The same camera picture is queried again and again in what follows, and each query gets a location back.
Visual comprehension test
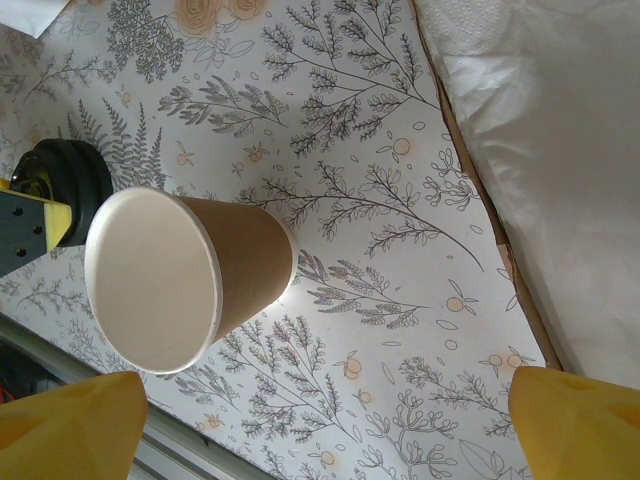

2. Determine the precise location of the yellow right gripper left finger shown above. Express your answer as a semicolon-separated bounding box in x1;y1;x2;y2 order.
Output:
0;370;149;480

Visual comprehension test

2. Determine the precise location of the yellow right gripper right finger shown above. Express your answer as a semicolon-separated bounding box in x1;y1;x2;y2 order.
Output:
508;365;640;480

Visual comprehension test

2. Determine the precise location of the black plastic cup lid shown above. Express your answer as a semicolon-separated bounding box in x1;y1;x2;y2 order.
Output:
12;138;115;250

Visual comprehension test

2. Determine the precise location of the brown paper cup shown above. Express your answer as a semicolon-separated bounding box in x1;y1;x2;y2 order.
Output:
83;187;301;376

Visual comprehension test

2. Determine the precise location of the aluminium front rail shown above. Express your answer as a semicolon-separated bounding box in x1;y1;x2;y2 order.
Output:
0;309;286;480

